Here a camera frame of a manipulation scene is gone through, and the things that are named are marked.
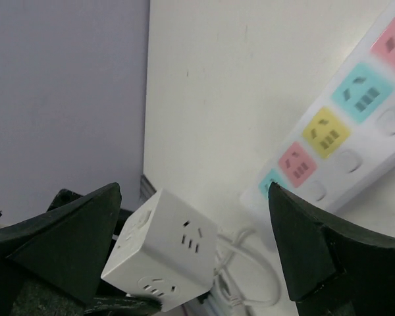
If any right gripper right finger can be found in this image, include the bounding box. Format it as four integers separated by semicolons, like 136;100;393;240
269;182;395;315

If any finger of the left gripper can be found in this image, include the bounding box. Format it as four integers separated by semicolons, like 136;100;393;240
46;189;84;213
85;296;161;316

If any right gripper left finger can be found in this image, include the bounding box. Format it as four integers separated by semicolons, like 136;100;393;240
0;183;121;315

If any white cube socket adapter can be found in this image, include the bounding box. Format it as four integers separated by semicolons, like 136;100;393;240
101;189;218;312

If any white multicolour power strip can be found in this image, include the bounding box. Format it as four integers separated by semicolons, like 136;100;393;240
240;1;395;227

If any aluminium front rail frame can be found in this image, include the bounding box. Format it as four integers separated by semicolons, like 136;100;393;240
140;174;157;203

